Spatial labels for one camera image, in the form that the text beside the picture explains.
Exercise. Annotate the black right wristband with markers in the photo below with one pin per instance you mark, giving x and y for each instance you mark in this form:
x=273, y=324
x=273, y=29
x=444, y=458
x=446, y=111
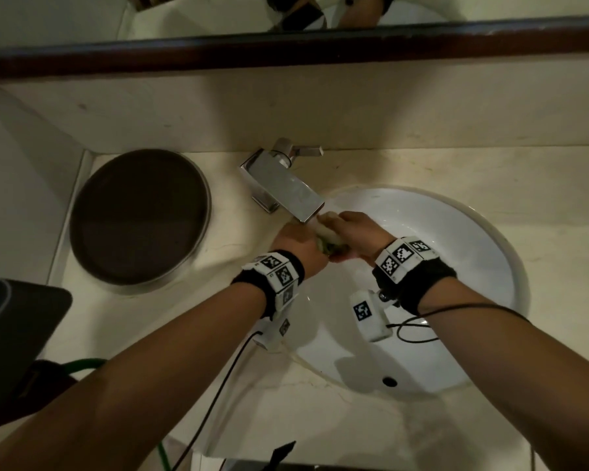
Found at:
x=422, y=279

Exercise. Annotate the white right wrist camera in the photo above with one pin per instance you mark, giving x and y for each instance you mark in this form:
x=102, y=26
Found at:
x=370, y=316

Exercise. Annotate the person's left forearm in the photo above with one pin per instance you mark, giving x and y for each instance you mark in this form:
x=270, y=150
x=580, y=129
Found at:
x=127, y=397

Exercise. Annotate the dark round tray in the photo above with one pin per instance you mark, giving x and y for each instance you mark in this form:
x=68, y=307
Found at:
x=137, y=220

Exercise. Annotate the white green-edged cleaning cloth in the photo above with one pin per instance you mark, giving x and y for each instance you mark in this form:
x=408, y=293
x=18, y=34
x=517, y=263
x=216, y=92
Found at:
x=330, y=244

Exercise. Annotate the dark wooden framed mirror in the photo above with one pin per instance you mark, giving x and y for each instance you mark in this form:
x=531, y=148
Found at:
x=324, y=46

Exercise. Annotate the black left wristband with markers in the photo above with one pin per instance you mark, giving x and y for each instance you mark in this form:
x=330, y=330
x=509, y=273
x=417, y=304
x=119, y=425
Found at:
x=255, y=282

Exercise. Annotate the white oval sink basin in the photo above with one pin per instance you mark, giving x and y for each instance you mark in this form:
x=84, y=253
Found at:
x=461, y=250

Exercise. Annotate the person's right hand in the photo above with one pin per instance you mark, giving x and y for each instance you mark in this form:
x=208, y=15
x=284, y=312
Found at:
x=363, y=235

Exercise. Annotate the black wristband with markers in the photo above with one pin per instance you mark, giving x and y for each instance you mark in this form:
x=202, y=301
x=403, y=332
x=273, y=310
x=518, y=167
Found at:
x=422, y=279
x=255, y=282

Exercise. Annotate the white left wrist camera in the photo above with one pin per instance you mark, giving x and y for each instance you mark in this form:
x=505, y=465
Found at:
x=275, y=333

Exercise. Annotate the person's left hand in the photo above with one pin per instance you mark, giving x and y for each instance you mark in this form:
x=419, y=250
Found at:
x=297, y=250

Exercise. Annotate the person's grey trousers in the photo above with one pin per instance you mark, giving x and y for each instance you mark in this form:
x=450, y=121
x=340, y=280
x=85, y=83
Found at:
x=281, y=456

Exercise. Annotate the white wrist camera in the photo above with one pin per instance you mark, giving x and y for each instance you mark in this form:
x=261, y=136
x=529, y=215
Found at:
x=370, y=316
x=275, y=333

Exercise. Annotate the person's right forearm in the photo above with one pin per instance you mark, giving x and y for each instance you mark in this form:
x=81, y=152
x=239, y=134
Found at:
x=520, y=367

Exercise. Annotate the chrome faucet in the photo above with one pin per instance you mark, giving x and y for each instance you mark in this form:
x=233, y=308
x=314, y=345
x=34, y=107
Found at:
x=284, y=186

